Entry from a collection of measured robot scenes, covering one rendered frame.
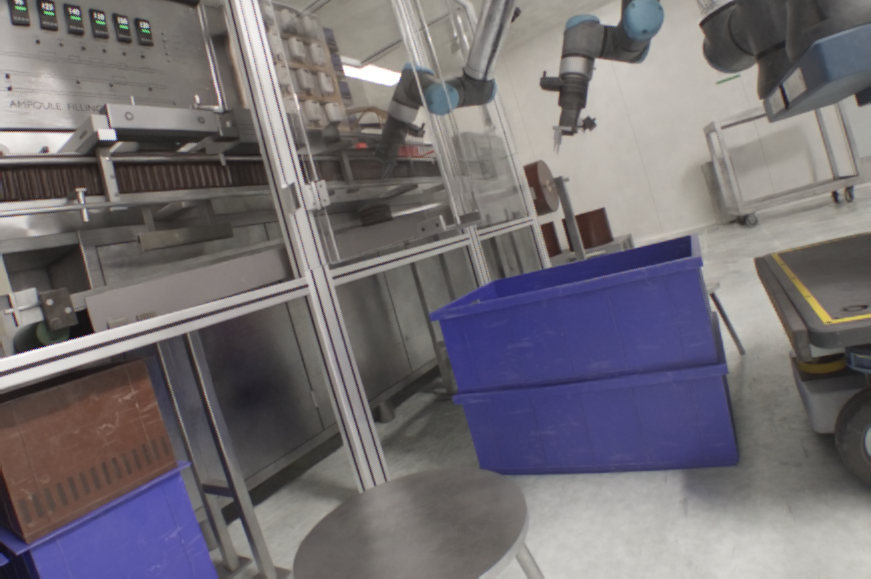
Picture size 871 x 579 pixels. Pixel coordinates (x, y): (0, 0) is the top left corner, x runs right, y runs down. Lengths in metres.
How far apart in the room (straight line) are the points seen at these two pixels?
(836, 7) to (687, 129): 4.99
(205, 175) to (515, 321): 0.84
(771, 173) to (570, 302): 4.90
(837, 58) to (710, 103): 5.02
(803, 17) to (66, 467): 1.30
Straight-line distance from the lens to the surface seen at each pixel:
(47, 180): 1.16
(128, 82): 1.76
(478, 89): 1.45
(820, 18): 0.89
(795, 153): 5.86
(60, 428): 0.93
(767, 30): 1.35
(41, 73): 1.66
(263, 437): 1.42
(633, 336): 1.05
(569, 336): 1.07
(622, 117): 5.89
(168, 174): 1.28
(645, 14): 1.29
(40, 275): 1.47
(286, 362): 1.48
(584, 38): 1.39
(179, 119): 1.29
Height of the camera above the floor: 0.58
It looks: 1 degrees up
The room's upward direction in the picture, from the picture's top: 16 degrees counter-clockwise
